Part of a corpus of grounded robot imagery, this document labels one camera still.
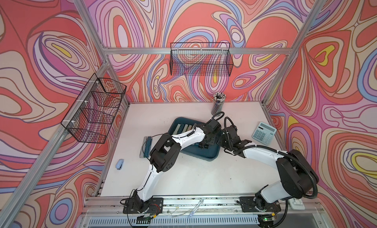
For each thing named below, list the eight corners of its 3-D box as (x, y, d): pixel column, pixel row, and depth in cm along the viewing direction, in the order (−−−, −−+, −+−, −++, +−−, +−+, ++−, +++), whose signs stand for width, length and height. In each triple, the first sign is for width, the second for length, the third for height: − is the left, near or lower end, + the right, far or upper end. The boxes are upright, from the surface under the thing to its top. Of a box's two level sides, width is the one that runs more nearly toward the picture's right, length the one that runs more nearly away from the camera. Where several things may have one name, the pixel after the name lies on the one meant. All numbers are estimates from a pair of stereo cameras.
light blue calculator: (251, 137, 101) (253, 134, 98) (257, 123, 109) (259, 120, 106) (270, 146, 96) (272, 143, 94) (275, 131, 104) (277, 128, 101)
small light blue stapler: (116, 169, 87) (114, 168, 85) (119, 160, 91) (117, 158, 89) (121, 169, 87) (120, 168, 85) (124, 160, 91) (123, 158, 89)
